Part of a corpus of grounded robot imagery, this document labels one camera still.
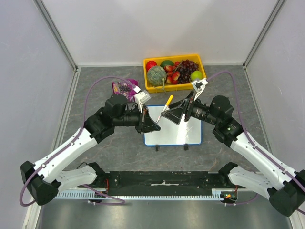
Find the purple snack bag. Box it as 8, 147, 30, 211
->
112, 81, 136, 103

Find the purple grape bunch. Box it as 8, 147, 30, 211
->
177, 60, 199, 84

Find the red apple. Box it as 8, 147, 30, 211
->
145, 61, 157, 71

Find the aluminium frame post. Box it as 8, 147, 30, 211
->
243, 0, 286, 69
33, 0, 78, 71

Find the yellow plastic fruit bin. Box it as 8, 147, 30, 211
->
143, 54, 206, 93

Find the right aluminium frame post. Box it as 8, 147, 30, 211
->
243, 0, 286, 69

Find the dark green round fruit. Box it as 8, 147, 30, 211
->
160, 60, 174, 68

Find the white slotted cable duct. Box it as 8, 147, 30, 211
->
55, 187, 234, 201

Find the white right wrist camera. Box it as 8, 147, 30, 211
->
191, 78, 208, 101

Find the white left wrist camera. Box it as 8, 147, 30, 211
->
134, 90, 151, 112

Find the white marker with yellow cap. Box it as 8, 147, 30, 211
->
156, 95, 174, 123

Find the green netted melon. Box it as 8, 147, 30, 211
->
147, 66, 167, 87

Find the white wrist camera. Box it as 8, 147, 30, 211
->
191, 78, 208, 101
134, 90, 151, 112

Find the red cherry cluster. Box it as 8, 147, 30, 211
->
164, 62, 181, 85

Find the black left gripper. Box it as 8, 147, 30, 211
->
113, 104, 160, 134

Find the green pear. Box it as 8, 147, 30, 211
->
190, 70, 203, 81

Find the left aluminium frame post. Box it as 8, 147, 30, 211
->
33, 0, 78, 71

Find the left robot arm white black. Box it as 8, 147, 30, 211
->
20, 91, 161, 206

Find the blue framed whiteboard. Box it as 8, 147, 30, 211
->
143, 117, 203, 146

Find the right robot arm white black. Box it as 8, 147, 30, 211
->
161, 92, 305, 217

